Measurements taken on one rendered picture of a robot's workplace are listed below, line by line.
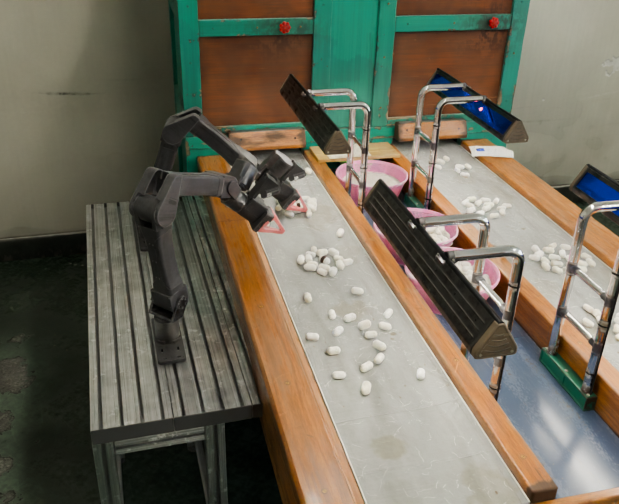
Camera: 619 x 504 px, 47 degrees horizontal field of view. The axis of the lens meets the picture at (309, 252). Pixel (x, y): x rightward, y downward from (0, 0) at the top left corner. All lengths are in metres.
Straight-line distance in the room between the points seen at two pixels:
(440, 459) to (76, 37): 2.54
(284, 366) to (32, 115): 2.21
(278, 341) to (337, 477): 0.44
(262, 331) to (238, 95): 1.25
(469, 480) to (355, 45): 1.82
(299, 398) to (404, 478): 0.28
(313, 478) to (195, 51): 1.74
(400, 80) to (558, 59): 1.47
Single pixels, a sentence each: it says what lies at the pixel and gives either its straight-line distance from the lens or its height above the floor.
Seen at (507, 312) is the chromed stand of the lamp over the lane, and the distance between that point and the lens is 1.53.
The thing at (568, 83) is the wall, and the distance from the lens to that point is 4.30.
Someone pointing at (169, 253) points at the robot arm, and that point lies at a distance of 1.75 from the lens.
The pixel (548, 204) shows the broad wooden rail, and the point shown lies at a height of 0.76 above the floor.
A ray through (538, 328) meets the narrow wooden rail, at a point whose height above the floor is 0.72.
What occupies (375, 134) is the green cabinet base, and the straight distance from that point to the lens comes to 2.95.
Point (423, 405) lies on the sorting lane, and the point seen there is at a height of 0.74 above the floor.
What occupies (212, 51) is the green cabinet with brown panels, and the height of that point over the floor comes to 1.16.
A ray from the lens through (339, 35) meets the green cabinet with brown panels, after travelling 2.80.
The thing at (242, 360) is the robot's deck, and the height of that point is 0.67.
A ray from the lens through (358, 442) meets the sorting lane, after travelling 1.50.
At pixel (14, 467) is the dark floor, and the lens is 2.63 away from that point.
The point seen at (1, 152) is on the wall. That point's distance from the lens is 3.61.
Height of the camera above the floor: 1.77
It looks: 29 degrees down
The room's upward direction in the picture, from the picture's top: 2 degrees clockwise
